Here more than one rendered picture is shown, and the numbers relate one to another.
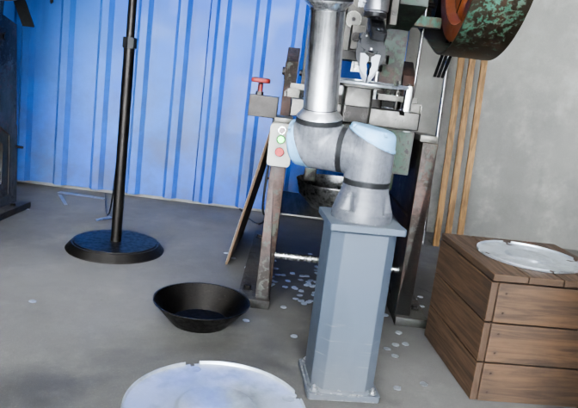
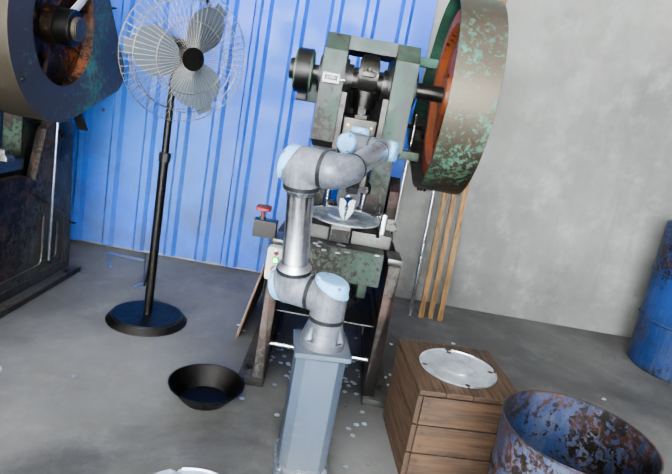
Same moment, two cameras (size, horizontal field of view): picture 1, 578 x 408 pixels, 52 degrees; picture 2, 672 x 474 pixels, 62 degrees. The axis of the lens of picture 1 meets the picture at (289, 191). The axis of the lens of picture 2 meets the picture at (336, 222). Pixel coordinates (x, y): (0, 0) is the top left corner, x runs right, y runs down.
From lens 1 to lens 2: 0.58 m
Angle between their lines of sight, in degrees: 2
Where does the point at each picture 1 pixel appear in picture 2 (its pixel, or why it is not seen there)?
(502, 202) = (483, 279)
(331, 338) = (293, 433)
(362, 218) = (319, 348)
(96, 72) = (142, 152)
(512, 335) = (432, 434)
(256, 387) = not seen: outside the picture
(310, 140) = (284, 286)
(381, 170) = (335, 314)
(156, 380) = not seen: outside the picture
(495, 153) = (479, 238)
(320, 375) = (284, 458)
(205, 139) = (233, 213)
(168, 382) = not seen: outside the picture
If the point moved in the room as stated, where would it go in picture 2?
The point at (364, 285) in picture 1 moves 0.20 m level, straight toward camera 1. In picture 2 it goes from (319, 396) to (305, 429)
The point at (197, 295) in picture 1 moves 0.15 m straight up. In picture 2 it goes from (205, 374) to (210, 341)
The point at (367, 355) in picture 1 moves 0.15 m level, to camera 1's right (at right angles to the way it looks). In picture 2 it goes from (320, 446) to (365, 454)
